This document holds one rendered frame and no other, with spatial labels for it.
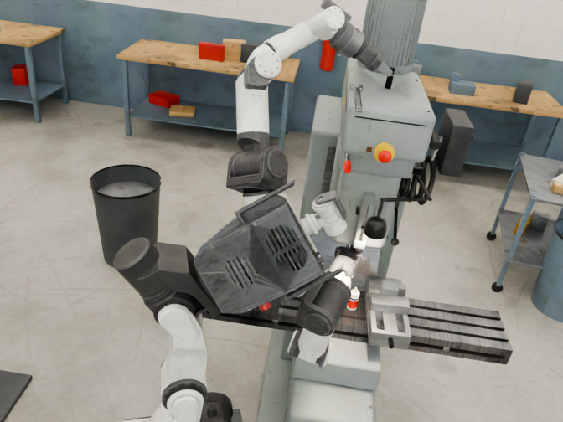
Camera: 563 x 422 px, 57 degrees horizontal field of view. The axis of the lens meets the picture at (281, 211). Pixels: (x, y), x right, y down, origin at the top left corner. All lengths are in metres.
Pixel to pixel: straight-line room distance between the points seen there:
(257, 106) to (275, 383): 1.77
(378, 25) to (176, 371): 1.30
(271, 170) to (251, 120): 0.16
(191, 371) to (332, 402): 0.65
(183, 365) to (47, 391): 1.63
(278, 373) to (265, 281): 1.64
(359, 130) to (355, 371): 0.97
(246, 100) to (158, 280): 0.54
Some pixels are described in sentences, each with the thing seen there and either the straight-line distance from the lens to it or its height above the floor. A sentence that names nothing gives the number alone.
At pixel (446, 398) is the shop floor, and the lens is 3.34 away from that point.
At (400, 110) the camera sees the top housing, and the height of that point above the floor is 1.89.
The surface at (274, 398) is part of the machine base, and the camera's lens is 2.81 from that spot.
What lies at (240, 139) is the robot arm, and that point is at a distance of 1.44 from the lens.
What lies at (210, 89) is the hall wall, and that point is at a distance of 6.33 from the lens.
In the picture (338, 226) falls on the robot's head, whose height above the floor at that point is 1.60.
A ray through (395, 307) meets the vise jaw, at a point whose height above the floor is 1.06.
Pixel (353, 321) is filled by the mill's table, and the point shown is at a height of 0.96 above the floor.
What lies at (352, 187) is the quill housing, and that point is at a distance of 1.79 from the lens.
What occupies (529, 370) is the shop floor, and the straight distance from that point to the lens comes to 3.75.
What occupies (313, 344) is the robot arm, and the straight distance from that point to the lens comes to 1.59.
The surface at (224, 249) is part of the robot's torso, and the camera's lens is 1.32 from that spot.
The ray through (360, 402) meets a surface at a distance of 2.14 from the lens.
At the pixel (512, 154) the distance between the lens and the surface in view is 6.28.
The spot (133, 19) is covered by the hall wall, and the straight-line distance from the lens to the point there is 6.40.
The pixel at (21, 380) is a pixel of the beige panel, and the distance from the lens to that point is 3.24.
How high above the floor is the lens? 2.38
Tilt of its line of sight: 31 degrees down
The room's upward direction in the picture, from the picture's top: 7 degrees clockwise
